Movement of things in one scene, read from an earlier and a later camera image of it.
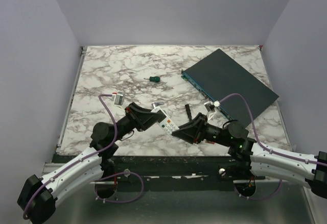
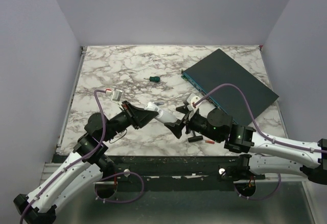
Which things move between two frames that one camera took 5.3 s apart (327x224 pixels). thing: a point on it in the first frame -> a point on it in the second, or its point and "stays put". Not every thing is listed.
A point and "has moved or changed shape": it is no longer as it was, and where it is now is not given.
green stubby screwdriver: x=154 y=79 stays put
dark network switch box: x=219 y=76 stays put
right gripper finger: x=186 y=133 -> x=176 y=127
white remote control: x=166 y=123 has moved or changed shape
